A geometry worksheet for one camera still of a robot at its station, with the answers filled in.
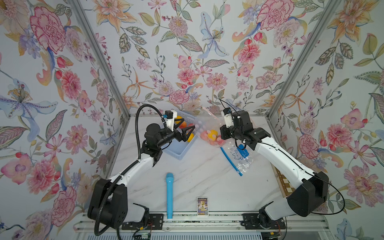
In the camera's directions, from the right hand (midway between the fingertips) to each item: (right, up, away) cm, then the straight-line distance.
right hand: (220, 126), depth 82 cm
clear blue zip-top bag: (+15, -18, +13) cm, 27 cm away
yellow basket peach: (-16, -6, -12) cm, 21 cm away
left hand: (-16, +1, -8) cm, 18 cm away
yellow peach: (-3, -5, +4) cm, 7 cm away
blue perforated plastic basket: (-24, -14, +12) cm, 30 cm away
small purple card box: (-10, -42, -3) cm, 43 cm away
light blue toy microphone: (-28, -31, +4) cm, 42 cm away
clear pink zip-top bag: (-7, -1, +3) cm, 7 cm away
